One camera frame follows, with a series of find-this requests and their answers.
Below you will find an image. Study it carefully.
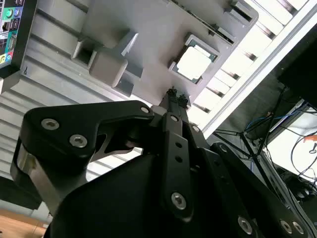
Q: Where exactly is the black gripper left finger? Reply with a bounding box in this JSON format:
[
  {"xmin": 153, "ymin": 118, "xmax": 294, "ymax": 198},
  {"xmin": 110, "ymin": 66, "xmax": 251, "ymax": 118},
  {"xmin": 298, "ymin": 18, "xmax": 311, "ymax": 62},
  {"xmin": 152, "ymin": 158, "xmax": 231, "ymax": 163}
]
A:
[{"xmin": 9, "ymin": 88, "xmax": 196, "ymax": 223}]

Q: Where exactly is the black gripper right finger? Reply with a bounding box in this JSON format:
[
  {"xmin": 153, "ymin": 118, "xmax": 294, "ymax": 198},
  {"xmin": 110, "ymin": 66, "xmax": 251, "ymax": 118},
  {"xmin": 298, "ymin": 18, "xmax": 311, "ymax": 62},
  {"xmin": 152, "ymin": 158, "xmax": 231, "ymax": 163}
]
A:
[{"xmin": 178, "ymin": 95, "xmax": 313, "ymax": 238}]

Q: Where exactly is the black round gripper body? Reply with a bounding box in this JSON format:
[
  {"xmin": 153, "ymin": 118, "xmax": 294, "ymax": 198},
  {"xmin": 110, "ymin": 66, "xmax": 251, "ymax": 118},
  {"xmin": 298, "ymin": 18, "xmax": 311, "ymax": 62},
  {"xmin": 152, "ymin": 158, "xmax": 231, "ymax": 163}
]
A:
[{"xmin": 46, "ymin": 152, "xmax": 238, "ymax": 238}]

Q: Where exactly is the silver square CPU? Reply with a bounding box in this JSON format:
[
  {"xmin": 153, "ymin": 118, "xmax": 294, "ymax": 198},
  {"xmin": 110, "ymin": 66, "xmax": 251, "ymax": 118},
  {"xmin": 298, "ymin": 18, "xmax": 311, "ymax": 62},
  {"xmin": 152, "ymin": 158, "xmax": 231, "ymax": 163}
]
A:
[{"xmin": 175, "ymin": 41, "xmax": 218, "ymax": 82}]

